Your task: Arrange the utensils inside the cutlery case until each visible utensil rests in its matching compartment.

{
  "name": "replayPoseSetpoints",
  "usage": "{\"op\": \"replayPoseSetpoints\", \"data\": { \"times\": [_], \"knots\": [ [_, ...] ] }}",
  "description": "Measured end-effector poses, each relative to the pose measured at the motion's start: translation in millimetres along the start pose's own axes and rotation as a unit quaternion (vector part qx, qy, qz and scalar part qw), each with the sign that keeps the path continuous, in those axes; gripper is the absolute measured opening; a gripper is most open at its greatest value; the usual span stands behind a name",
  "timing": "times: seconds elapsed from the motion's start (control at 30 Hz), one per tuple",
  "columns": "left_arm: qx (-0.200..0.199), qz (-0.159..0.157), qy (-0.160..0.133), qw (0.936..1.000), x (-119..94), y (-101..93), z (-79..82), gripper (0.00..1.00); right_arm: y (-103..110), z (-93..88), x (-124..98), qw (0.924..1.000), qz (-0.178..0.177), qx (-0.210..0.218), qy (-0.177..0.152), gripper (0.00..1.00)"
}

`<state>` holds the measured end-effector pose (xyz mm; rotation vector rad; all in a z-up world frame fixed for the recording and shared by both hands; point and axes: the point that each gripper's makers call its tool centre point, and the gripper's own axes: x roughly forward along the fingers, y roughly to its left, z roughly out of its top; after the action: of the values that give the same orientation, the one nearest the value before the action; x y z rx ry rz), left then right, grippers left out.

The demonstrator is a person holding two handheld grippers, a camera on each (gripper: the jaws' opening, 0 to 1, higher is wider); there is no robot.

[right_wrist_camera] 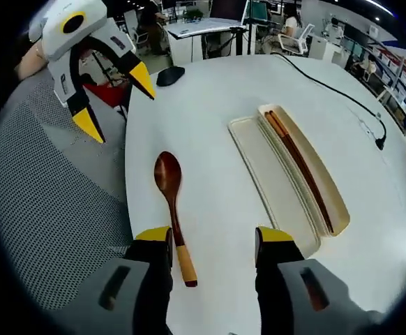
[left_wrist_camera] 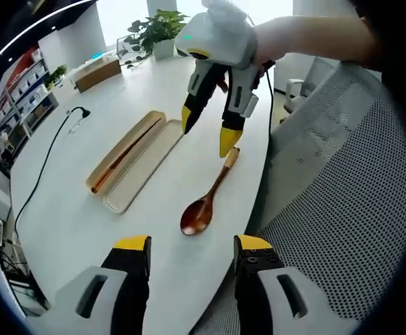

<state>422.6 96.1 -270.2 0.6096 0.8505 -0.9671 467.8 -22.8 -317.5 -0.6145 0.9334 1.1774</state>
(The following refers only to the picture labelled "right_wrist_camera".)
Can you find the brown wooden spoon utensil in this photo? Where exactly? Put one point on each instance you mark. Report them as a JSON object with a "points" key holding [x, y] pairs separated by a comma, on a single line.
{"points": [[168, 169]]}

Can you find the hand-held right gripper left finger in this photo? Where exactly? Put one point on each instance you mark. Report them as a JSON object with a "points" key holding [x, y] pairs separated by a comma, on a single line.
{"points": [[140, 279]]}

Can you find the dark wooden chopstick utensil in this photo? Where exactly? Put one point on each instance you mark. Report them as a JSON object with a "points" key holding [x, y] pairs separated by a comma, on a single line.
{"points": [[306, 164], [295, 158]]}

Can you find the white office chair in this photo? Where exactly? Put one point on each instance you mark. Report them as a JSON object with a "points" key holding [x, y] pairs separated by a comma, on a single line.
{"points": [[295, 40]]}

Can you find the black computer mouse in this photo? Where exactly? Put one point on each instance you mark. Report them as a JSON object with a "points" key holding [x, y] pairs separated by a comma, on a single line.
{"points": [[170, 76]]}

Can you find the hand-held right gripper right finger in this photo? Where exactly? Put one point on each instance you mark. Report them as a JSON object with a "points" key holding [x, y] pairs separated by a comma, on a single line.
{"points": [[286, 279]]}

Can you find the grey mesh office chair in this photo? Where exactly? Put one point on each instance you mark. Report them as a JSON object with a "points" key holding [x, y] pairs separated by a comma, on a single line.
{"points": [[49, 195]]}

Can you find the red garment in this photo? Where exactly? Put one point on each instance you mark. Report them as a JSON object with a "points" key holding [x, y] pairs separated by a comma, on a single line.
{"points": [[107, 94]]}

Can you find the beige cutlery case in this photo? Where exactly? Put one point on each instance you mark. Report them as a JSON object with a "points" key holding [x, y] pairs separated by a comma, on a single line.
{"points": [[255, 164]]}

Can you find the green desk plant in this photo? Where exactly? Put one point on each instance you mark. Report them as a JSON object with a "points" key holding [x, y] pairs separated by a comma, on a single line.
{"points": [[193, 14]]}

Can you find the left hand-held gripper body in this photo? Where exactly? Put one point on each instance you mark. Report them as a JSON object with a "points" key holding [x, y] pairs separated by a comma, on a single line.
{"points": [[84, 31]]}

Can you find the shelf with white boxes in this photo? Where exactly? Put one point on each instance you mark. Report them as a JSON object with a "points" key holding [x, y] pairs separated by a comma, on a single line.
{"points": [[402, 80]]}

